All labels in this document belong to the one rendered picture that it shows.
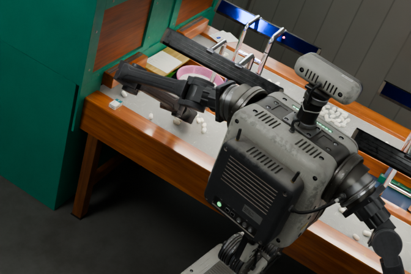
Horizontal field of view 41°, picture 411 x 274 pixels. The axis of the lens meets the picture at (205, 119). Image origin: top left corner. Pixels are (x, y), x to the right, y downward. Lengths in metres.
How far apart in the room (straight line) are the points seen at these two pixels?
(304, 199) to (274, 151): 0.15
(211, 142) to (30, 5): 1.02
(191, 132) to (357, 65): 1.92
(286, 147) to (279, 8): 3.00
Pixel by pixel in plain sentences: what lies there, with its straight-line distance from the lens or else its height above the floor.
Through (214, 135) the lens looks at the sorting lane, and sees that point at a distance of 2.67.
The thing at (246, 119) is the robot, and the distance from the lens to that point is 1.58.
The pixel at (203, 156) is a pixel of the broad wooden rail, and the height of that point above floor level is 0.76.
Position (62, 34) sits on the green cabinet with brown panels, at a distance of 2.53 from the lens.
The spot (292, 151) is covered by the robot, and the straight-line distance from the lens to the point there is 1.53.
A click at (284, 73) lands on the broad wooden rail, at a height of 0.76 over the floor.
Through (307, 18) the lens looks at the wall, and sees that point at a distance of 4.35.
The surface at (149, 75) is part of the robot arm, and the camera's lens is 1.97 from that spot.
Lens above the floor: 2.31
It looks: 35 degrees down
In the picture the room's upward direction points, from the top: 20 degrees clockwise
